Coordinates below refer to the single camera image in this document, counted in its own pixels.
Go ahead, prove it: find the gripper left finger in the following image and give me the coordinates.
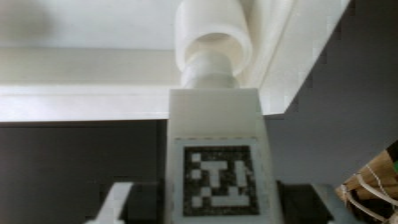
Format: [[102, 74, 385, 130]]
[[85, 182, 132, 224]]

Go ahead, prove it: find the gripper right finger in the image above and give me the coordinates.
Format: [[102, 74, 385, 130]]
[[312, 184, 362, 224]]

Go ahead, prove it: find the white leg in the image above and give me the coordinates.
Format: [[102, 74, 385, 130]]
[[164, 51, 282, 224]]

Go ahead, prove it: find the white square tabletop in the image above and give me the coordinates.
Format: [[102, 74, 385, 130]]
[[0, 0, 349, 122]]

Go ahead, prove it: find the brown box with cables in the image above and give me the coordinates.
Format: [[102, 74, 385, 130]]
[[335, 145, 398, 221]]

